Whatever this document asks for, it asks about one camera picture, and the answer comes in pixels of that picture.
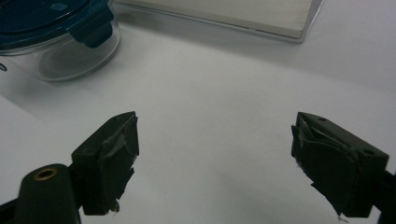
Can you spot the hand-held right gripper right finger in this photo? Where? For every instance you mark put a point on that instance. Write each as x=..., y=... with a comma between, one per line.
x=336, y=168

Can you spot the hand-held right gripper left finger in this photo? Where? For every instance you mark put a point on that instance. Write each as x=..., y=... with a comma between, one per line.
x=106, y=165

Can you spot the clear flat box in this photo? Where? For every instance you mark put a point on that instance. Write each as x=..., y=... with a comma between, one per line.
x=230, y=15

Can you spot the clear round container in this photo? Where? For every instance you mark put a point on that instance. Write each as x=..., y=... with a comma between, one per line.
x=62, y=56

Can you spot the dark blue container lid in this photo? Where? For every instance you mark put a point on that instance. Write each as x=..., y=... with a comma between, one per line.
x=53, y=21

